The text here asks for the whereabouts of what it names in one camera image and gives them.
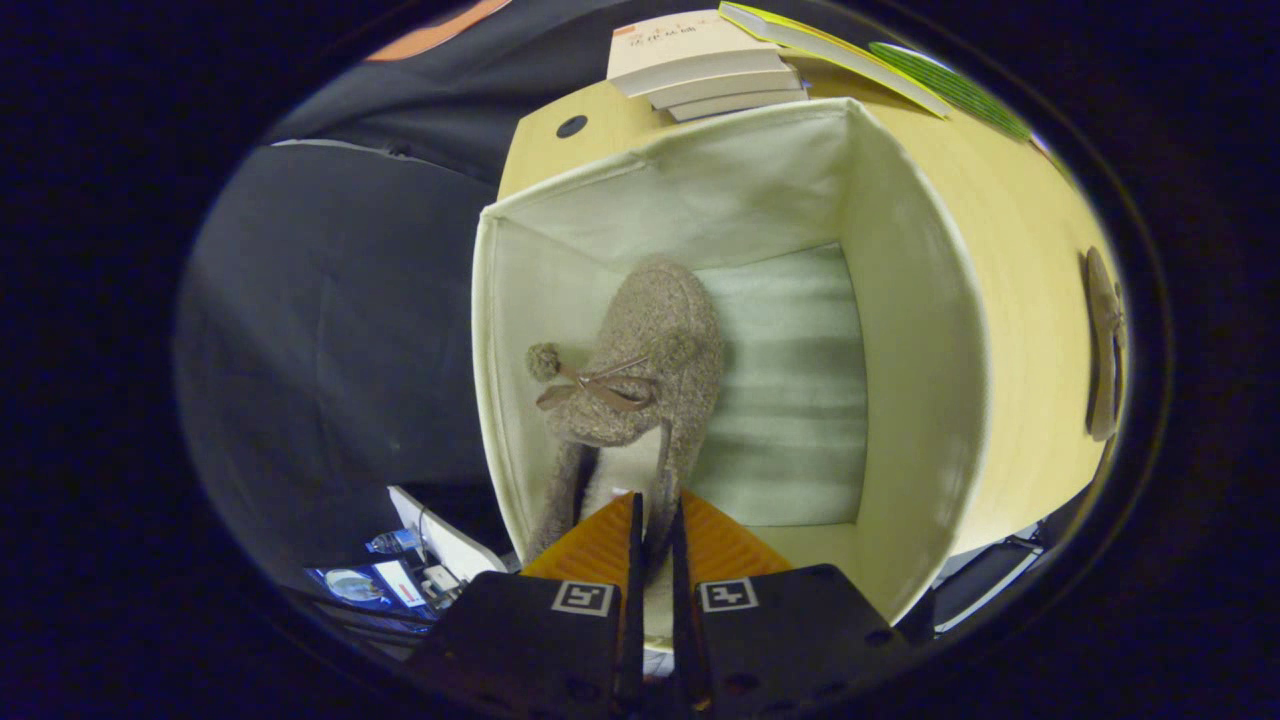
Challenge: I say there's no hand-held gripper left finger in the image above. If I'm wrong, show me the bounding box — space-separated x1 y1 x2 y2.
405 490 644 720

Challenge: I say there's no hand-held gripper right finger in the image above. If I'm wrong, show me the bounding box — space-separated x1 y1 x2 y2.
668 488 916 716

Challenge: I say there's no cream fabric storage box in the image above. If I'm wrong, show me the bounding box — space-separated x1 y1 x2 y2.
470 97 991 626

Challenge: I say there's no brown fuzzy shoe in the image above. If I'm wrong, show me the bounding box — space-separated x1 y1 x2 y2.
525 260 726 651
1085 247 1129 443

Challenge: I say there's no white panel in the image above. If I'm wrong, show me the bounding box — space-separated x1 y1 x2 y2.
388 485 508 581

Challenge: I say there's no blue printed carton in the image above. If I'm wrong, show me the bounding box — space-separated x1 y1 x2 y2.
305 560 433 613

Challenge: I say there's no black chair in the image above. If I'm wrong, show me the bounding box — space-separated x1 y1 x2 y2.
900 520 1046 641

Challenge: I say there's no black backdrop cloth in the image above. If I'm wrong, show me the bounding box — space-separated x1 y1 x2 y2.
175 0 641 591

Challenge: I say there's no blue-edged book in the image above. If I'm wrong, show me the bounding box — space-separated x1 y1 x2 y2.
668 88 809 124

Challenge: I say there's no white paperback book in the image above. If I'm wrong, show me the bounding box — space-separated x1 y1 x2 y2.
648 68 803 111

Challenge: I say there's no watermelon slice plush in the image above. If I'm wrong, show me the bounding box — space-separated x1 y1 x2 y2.
868 42 1033 141

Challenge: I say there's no beige book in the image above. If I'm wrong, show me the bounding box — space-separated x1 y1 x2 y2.
606 10 783 98

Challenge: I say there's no yellow book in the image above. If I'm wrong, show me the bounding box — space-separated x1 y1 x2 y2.
718 0 953 119

